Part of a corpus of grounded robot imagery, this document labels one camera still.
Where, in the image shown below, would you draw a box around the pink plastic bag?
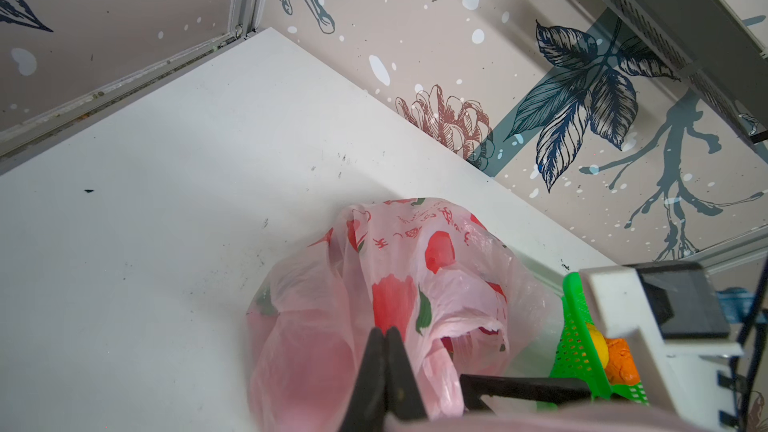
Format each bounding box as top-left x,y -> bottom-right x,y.
246,198 -> 556,431

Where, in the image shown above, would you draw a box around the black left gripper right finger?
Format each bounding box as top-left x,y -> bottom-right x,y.
385,327 -> 428,422

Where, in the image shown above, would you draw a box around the yellow fruit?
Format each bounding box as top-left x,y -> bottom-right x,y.
586,323 -> 610,369

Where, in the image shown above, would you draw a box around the green plastic basket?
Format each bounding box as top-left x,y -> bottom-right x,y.
551,272 -> 648,405

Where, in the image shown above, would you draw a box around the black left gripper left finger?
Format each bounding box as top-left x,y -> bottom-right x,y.
339,328 -> 387,432

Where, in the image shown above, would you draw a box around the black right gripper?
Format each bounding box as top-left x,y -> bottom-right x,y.
459,261 -> 743,431

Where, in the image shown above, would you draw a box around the orange fruit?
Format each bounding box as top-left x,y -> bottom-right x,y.
605,339 -> 641,386

